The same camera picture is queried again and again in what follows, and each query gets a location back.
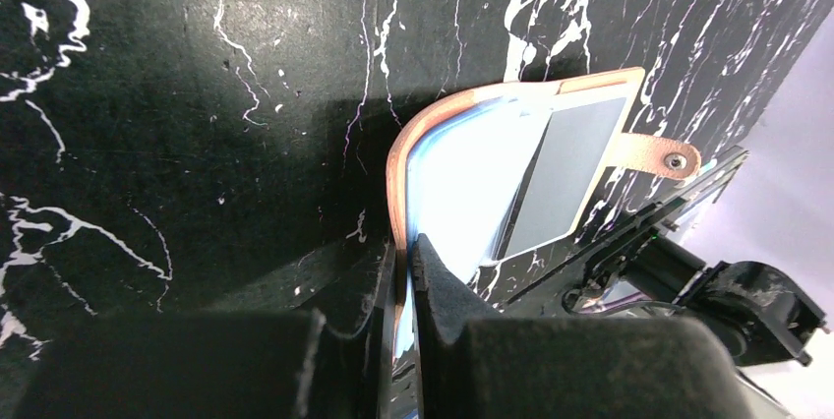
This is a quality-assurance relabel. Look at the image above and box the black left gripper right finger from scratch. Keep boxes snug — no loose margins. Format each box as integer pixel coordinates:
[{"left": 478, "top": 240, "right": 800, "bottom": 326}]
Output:
[{"left": 410, "top": 234, "right": 500, "bottom": 418}]

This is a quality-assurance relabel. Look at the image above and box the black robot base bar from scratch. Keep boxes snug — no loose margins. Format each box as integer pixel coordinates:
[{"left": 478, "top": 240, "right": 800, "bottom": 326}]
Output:
[{"left": 499, "top": 146, "right": 826, "bottom": 367}]

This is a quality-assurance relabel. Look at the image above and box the brown leather card holder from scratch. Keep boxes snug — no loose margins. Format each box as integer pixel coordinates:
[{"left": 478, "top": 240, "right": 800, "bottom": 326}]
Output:
[{"left": 386, "top": 66, "right": 703, "bottom": 313}]

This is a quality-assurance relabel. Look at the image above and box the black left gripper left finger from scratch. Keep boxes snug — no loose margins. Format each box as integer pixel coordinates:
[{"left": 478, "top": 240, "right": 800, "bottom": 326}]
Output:
[{"left": 312, "top": 241, "right": 395, "bottom": 418}]

